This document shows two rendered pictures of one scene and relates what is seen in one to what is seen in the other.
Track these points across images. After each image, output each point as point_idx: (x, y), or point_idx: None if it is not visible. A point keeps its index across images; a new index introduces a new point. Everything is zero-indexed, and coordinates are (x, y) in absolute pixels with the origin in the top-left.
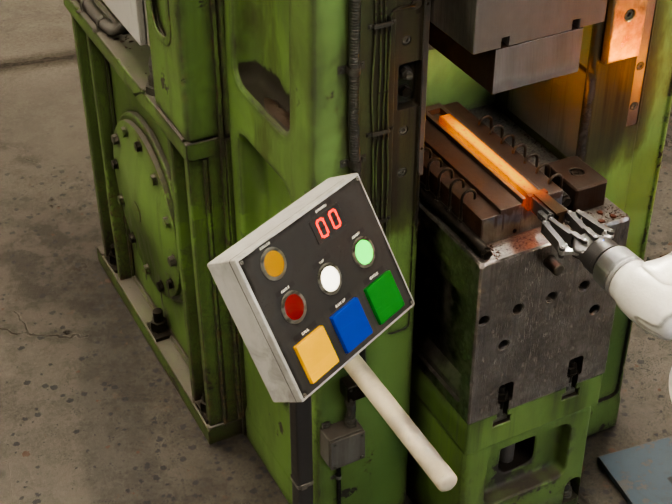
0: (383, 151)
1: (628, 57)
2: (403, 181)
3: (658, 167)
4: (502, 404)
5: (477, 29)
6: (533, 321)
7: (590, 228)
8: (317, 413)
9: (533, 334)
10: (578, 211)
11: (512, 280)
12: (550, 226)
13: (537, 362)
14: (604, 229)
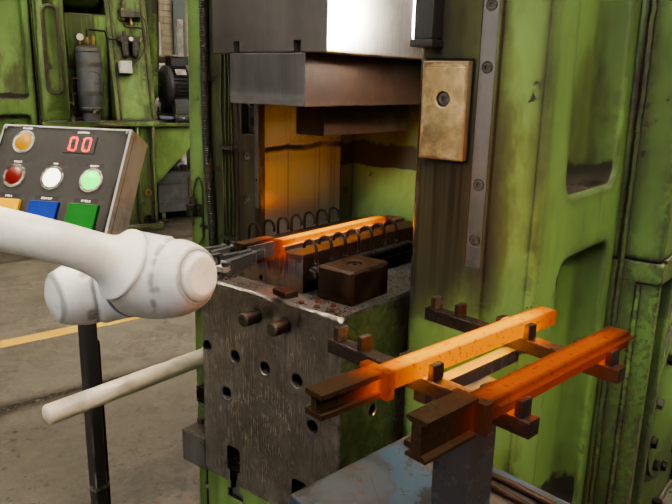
0: (231, 168)
1: (445, 157)
2: (248, 209)
3: (519, 355)
4: (237, 476)
5: (213, 26)
6: (250, 386)
7: (218, 253)
8: (198, 405)
9: (252, 404)
10: (252, 251)
11: (226, 315)
12: (216, 246)
13: (259, 447)
14: (224, 260)
